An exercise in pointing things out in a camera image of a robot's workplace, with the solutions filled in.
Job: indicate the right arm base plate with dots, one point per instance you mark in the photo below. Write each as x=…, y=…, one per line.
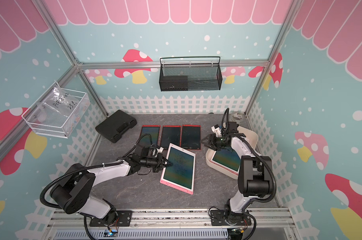
x=227, y=218

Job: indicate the black plastic tool case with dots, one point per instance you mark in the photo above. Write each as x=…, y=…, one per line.
x=116, y=125

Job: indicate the black mesh wall basket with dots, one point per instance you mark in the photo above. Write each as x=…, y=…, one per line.
x=204, y=73

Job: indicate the pink frame writing tablet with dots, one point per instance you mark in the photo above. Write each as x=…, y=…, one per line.
x=181, y=174

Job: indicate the clear tape roll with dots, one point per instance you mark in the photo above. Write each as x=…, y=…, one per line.
x=237, y=117

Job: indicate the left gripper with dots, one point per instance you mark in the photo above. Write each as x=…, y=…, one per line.
x=160, y=162

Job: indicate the black box in basket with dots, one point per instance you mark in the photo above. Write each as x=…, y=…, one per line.
x=173, y=83

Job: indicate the white plastic storage box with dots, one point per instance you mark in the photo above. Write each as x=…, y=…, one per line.
x=251, y=138

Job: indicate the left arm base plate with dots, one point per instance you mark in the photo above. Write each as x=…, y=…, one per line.
x=118, y=218

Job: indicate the clear plastic bag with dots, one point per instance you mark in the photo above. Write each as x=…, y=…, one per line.
x=59, y=105

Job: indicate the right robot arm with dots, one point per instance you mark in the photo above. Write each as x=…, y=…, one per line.
x=256, y=180

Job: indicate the red frame writing tablet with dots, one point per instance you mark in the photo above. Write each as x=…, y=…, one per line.
x=149, y=135

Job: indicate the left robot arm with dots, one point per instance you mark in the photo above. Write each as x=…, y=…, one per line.
x=71, y=192

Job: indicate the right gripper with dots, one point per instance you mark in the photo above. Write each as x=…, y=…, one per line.
x=211, y=141

